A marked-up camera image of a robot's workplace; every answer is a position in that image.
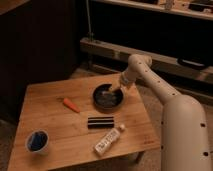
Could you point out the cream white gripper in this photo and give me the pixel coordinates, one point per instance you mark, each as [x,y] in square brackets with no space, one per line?
[124,81]

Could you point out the black ceramic bowl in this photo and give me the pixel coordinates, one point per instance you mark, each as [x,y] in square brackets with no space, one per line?
[107,100]

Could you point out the black striped rectangular case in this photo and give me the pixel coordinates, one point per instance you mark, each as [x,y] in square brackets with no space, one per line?
[100,122]

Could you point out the white plastic bottle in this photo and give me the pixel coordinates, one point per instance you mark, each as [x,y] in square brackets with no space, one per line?
[106,142]

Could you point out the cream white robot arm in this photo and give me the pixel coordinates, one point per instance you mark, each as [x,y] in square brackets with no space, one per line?
[184,134]

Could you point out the low wooden bench shelf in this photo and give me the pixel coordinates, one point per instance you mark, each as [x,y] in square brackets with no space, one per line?
[158,62]

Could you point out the orange carrot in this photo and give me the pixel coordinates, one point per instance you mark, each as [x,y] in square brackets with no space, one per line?
[71,105]

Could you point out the wooden table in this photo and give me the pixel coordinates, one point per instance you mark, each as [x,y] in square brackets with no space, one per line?
[71,142]

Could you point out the metal pole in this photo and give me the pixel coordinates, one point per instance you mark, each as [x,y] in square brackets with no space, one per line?
[90,32]

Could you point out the white cup with blue inside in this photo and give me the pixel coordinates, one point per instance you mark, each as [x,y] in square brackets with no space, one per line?
[37,142]

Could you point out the black handle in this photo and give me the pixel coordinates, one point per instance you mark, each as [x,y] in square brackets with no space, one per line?
[192,65]

